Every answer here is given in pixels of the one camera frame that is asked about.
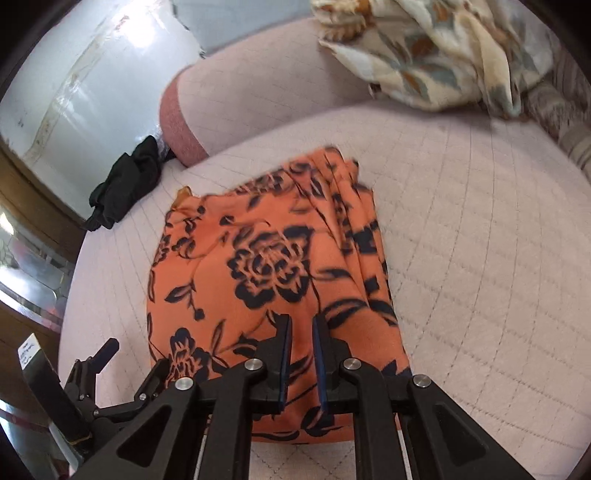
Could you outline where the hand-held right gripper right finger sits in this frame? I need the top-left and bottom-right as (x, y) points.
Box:
(312, 315), (533, 480)

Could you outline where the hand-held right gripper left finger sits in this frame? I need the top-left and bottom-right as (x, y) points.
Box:
(82, 314), (293, 480)

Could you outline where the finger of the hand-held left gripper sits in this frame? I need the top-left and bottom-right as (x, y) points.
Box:
(65, 338), (121, 418)
(92, 357), (172, 423)

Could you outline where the orange black floral garment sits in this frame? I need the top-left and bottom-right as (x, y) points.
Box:
(147, 147), (413, 446)

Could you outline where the glass door panel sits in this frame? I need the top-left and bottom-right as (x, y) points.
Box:
(0, 210), (75, 335)

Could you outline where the pink quilted bed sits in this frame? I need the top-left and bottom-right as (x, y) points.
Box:
(58, 104), (591, 480)

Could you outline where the pink bolster pillow maroon end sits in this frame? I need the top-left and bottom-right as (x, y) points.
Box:
(159, 17), (490, 168)

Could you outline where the cream floral cloth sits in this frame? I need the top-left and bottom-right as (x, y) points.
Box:
(310, 0), (556, 119)

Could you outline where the grey patterned cushion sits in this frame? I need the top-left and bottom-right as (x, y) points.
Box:
(521, 46), (591, 182)

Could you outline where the wooden door frame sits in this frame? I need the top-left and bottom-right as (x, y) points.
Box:
(0, 138), (89, 261)

